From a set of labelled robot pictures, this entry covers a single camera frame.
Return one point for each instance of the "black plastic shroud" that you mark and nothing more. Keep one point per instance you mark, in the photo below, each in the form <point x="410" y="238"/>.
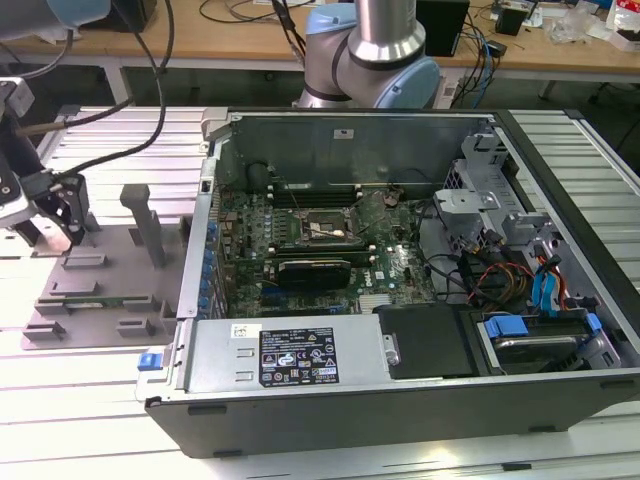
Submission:
<point x="425" y="340"/>

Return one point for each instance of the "black graphics card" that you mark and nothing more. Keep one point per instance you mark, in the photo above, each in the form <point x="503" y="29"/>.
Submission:
<point x="315" y="274"/>

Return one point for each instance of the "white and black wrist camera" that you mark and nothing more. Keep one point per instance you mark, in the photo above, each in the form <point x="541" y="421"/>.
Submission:
<point x="10" y="197"/>

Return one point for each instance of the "CPU socket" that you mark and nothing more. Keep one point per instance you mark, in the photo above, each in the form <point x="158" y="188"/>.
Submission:
<point x="320" y="220"/>

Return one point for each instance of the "silver hard disk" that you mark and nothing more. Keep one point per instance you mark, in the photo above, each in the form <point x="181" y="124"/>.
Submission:
<point x="540" y="350"/>

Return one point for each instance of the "tall black box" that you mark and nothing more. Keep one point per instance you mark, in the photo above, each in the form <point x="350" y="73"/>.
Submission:
<point x="445" y="25"/>

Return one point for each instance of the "wooden desk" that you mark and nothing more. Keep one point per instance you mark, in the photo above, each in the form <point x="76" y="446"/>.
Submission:
<point x="225" y="45"/>

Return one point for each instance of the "black cylinder component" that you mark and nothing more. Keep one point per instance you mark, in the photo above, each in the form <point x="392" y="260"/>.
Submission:
<point x="259" y="175"/>

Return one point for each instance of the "clear plastic bags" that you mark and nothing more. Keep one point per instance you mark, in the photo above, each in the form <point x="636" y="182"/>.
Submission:
<point x="575" y="25"/>

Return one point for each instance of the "red and white bag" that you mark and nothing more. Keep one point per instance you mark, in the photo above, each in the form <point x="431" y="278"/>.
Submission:
<point x="625" y="20"/>

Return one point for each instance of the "silver chipset heatsink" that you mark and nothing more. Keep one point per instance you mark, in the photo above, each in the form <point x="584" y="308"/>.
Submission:
<point x="375" y="302"/>

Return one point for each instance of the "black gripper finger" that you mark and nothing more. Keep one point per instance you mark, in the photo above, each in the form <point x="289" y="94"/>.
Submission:
<point x="24" y="235"/>
<point x="75" y="200"/>

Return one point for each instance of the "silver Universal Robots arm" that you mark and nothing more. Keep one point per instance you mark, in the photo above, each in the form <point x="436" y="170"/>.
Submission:
<point x="385" y="45"/>

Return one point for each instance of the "thin metal locking lever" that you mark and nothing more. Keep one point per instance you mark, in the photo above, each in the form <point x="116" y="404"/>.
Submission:
<point x="292" y="197"/>

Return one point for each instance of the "silver power supply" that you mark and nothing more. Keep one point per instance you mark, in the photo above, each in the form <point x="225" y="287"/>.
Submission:
<point x="215" y="360"/>

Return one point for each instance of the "white case sticker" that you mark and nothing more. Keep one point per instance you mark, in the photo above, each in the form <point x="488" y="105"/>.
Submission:
<point x="344" y="133"/>

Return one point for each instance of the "black open PC case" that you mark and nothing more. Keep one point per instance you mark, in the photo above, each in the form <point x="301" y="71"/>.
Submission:
<point x="350" y="420"/>

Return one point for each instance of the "silver metal drive cage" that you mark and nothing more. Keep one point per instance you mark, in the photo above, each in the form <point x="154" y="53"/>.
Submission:
<point x="465" y="200"/>

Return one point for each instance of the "small black device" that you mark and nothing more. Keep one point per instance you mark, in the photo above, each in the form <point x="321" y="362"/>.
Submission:
<point x="497" y="48"/>

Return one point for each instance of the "installed green RAM sticks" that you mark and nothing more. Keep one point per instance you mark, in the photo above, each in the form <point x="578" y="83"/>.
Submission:
<point x="320" y="248"/>

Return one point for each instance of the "silver CPU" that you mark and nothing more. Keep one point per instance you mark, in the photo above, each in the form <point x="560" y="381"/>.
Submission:
<point x="52" y="235"/>

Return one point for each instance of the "green motherboard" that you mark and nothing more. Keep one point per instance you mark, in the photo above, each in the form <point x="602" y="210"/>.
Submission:
<point x="400" y="235"/>

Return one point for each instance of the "white labelled tag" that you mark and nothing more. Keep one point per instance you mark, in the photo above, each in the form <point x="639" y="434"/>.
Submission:
<point x="450" y="92"/>

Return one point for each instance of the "blue case latch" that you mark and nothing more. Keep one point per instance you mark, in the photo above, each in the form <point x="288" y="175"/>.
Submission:
<point x="149" y="361"/>

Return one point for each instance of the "brown round board component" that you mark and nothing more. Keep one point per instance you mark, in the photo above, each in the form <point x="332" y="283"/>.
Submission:
<point x="393" y="197"/>

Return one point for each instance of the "gray parts rack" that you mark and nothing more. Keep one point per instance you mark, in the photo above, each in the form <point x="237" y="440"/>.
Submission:
<point x="115" y="280"/>

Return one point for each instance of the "small black container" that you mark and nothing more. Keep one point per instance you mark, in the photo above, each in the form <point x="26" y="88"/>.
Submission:
<point x="510" y="22"/>

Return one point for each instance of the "blue disk carrier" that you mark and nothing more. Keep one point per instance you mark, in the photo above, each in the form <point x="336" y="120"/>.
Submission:
<point x="507" y="327"/>

